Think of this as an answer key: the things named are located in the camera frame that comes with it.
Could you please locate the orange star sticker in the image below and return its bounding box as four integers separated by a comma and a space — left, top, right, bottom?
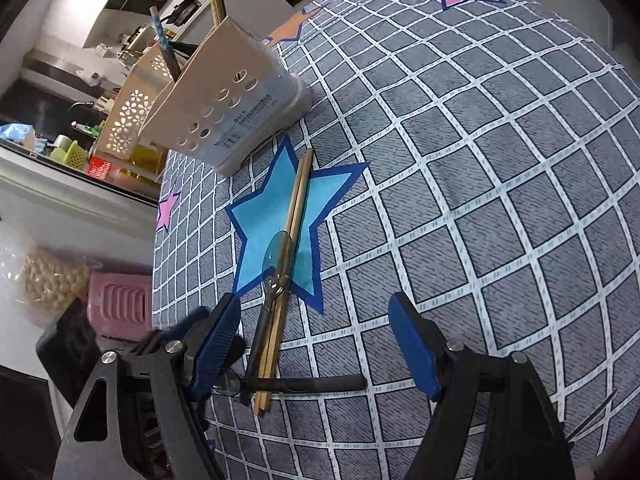
262, 6, 322, 48

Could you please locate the pink plastic stool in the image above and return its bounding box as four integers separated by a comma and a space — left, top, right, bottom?
87, 272, 152, 341

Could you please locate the black wok on stove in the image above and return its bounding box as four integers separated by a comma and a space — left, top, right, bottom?
162, 0, 201, 27

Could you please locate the bag of nuts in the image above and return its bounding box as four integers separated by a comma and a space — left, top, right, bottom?
18, 248, 91, 316

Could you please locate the black marker pen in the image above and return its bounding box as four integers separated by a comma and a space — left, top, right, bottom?
240, 374, 368, 394

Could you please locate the blue patterned chopstick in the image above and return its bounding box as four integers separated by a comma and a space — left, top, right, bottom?
150, 6, 181, 82

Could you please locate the grey checked tablecloth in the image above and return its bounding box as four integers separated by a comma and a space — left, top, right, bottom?
153, 0, 639, 479

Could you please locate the wooden chopstick pair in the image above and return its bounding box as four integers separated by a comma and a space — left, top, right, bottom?
259, 154, 317, 415
252, 146, 316, 416

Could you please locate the pink star sticker left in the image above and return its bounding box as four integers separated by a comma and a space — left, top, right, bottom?
156, 186, 180, 232

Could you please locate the beige plastic basket rack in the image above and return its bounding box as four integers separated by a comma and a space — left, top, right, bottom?
94, 44, 172, 162

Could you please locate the beige utensil holder caddy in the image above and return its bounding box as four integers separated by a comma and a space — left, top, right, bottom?
140, 18, 314, 177

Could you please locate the clear plastic spoon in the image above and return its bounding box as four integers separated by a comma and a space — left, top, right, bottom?
244, 231, 293, 378

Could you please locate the blue star sticker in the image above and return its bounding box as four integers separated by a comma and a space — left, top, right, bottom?
224, 134, 370, 316

